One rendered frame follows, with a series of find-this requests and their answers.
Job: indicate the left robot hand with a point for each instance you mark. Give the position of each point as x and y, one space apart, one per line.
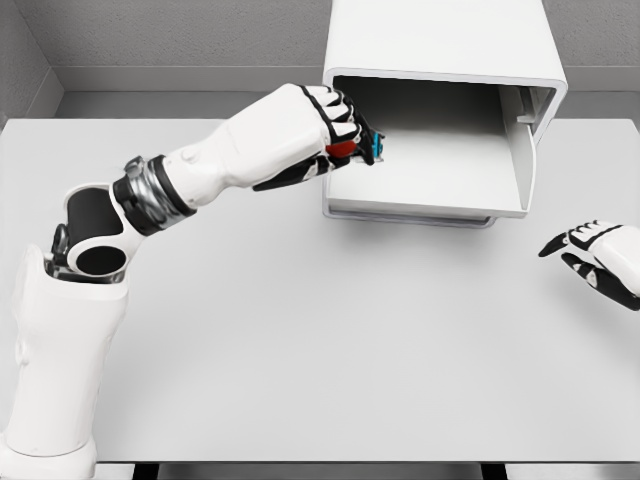
290 132

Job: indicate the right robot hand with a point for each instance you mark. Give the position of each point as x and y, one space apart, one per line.
612 265

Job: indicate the load switch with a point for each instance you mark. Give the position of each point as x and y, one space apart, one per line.
372 146

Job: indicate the white cabinet drawer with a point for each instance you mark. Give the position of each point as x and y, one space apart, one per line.
450 170

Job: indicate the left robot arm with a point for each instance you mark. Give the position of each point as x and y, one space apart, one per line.
75 310

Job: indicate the white tabletop storage cabinet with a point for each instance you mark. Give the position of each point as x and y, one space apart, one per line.
450 45

